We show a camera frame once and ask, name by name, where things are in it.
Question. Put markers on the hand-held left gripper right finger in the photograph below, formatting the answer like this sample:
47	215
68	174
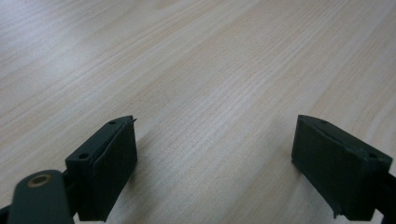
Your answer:
336	168

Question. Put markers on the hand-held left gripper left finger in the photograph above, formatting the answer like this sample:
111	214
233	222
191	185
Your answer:
106	168

